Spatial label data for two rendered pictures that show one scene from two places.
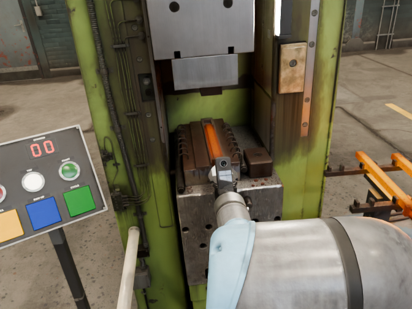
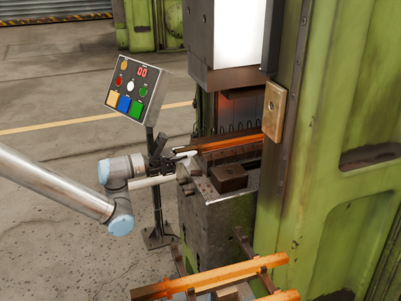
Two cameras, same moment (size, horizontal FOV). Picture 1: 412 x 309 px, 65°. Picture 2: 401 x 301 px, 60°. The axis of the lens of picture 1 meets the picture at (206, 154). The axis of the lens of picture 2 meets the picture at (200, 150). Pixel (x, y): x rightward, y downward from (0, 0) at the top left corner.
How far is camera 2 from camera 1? 1.36 m
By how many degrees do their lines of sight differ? 62
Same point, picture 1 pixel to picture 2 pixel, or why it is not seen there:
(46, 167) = (138, 82)
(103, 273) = not seen: hidden behind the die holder
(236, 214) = (114, 159)
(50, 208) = (126, 104)
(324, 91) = (300, 162)
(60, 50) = not seen: outside the picture
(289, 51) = (270, 91)
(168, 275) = not seen: hidden behind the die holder
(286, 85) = (265, 125)
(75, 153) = (150, 83)
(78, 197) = (136, 107)
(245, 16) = (210, 36)
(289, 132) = (270, 180)
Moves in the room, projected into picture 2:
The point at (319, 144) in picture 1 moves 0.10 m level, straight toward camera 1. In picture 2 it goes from (290, 219) to (259, 218)
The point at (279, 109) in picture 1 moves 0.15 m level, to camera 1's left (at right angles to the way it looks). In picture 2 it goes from (266, 149) to (247, 128)
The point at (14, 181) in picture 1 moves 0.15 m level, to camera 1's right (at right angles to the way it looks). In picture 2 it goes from (126, 80) to (130, 91)
